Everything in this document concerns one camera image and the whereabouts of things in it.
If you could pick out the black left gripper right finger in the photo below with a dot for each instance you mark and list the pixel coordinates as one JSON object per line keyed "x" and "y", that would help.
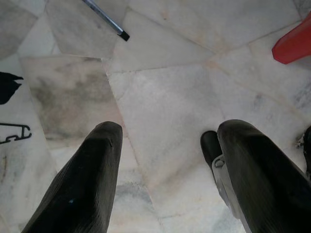
{"x": 267, "y": 189}

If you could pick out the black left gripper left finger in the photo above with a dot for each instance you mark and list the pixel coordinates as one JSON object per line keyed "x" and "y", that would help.
{"x": 82, "y": 189}

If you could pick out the black plastic hanger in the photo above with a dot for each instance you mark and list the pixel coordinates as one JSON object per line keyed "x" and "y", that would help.
{"x": 14, "y": 125}

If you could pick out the grey right robot leg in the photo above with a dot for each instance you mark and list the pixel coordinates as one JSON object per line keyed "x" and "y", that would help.
{"x": 307, "y": 157}

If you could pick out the grey robot leg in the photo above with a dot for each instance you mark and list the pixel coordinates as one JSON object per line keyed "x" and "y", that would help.
{"x": 307, "y": 157}
{"x": 210, "y": 145}

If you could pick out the grey left robot leg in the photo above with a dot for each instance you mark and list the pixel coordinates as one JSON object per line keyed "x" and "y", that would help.
{"x": 210, "y": 145}

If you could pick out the black T-shirt green logo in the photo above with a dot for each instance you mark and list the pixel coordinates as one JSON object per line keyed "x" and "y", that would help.
{"x": 6, "y": 89}

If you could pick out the red plastic stool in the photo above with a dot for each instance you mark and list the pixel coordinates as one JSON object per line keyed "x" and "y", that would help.
{"x": 294, "y": 43}

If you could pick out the silver metal clothes rack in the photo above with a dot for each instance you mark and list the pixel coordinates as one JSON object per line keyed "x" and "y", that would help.
{"x": 107, "y": 19}

